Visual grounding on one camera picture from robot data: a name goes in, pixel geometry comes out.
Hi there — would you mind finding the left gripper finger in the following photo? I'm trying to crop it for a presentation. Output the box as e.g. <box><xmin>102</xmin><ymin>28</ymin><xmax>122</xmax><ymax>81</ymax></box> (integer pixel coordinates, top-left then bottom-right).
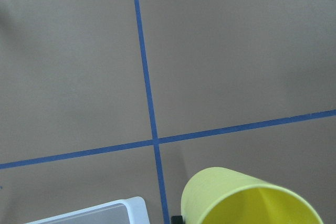
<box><xmin>171</xmin><ymin>216</ymin><xmax>184</xmax><ymax>224</ymax></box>

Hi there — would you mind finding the clear plastic box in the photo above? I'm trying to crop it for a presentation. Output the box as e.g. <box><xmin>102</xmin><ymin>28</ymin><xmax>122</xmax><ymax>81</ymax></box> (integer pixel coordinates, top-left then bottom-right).
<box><xmin>33</xmin><ymin>196</ymin><xmax>150</xmax><ymax>224</ymax></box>

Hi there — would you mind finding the yellow plastic cup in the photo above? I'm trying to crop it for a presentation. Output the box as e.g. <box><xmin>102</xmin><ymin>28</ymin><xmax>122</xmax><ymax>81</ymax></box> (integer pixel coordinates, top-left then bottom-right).
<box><xmin>181</xmin><ymin>167</ymin><xmax>323</xmax><ymax>223</ymax></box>

